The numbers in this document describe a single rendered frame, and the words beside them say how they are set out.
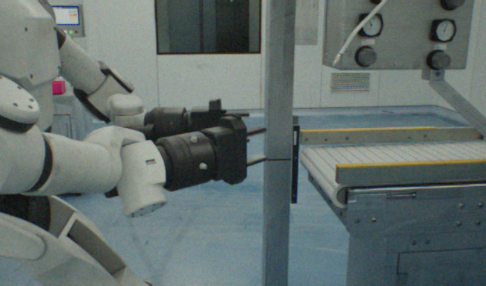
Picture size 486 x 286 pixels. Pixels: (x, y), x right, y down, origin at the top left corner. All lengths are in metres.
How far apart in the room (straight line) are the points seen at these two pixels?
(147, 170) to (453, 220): 0.59
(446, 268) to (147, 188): 0.67
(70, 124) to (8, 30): 2.55
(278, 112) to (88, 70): 0.49
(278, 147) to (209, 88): 5.01
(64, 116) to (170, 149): 2.67
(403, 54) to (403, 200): 0.28
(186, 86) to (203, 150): 5.35
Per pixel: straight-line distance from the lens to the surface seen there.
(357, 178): 0.83
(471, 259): 1.08
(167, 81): 6.04
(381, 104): 6.69
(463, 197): 0.94
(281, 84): 1.04
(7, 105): 0.47
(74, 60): 1.16
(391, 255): 0.98
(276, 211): 1.13
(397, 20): 0.77
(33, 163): 0.50
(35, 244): 0.93
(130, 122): 0.96
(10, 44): 0.81
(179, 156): 0.68
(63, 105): 3.33
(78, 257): 0.93
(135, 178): 0.66
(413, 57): 0.79
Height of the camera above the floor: 1.23
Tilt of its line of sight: 15 degrees down
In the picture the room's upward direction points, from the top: straight up
